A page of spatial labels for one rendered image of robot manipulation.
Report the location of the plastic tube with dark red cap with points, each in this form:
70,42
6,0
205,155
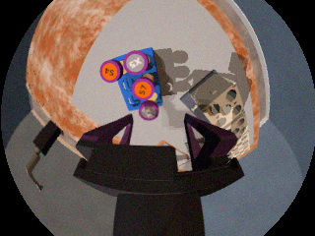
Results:
136,62

